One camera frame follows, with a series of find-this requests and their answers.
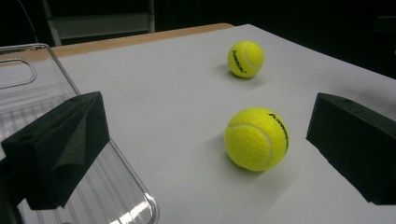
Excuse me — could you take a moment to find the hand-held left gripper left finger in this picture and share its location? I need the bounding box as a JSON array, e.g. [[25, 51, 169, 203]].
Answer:
[[0, 91, 111, 211]]

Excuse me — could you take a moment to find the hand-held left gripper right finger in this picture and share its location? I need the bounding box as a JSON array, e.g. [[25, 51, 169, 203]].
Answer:
[[305, 91, 396, 206]]

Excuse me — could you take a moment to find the clear plastic tray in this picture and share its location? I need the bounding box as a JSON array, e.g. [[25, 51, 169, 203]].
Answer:
[[0, 43, 161, 224]]

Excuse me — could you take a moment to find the yellow tennis ball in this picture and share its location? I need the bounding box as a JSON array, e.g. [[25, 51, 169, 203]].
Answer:
[[223, 106, 290, 173], [227, 39, 265, 78]]

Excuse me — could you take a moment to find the white table mat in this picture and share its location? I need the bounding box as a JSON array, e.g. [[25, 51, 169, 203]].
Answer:
[[0, 23, 396, 224]]

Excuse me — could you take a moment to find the wooden table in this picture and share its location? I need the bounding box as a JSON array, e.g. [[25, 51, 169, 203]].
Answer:
[[0, 22, 234, 62]]

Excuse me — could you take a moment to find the thin dark cable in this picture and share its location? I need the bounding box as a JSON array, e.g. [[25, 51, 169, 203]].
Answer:
[[17, 0, 39, 44]]

